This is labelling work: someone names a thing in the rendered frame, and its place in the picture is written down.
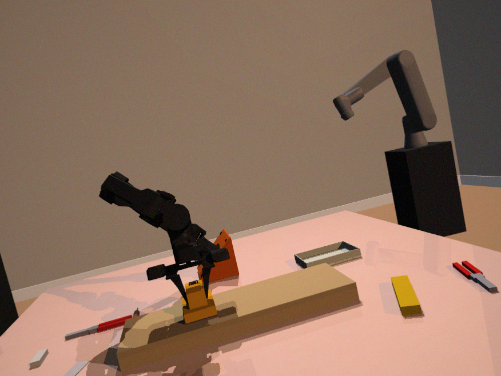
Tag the tan wooden floor panel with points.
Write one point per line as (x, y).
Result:
(163, 333)

